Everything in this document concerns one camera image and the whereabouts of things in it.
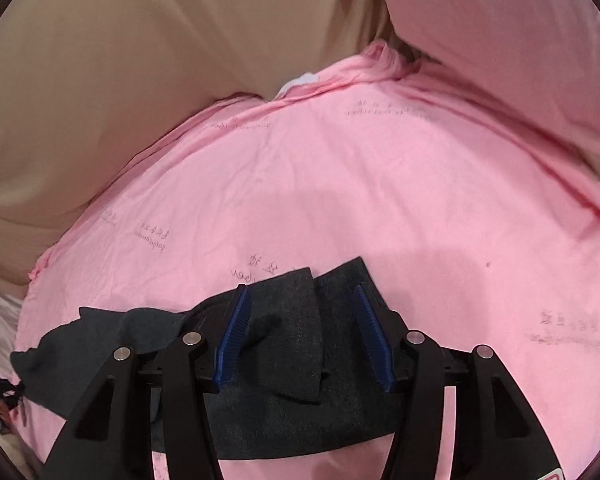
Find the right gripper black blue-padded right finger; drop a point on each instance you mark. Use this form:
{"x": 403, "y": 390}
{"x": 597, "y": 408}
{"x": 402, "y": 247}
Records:
{"x": 462, "y": 402}

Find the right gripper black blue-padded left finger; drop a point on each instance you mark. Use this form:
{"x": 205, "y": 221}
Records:
{"x": 108, "y": 434}

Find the dark grey knit pants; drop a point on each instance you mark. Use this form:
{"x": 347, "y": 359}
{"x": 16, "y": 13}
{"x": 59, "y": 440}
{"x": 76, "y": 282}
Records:
{"x": 303, "y": 382}

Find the pink bed sheet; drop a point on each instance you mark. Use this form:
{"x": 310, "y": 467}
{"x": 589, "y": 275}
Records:
{"x": 474, "y": 226}

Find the beige upholstered headboard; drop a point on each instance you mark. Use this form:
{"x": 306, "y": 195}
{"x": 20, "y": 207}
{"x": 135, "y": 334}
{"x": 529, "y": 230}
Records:
{"x": 85, "y": 85}

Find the pink pillow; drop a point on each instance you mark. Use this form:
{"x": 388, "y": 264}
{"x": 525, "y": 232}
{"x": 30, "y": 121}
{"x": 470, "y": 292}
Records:
{"x": 540, "y": 57}

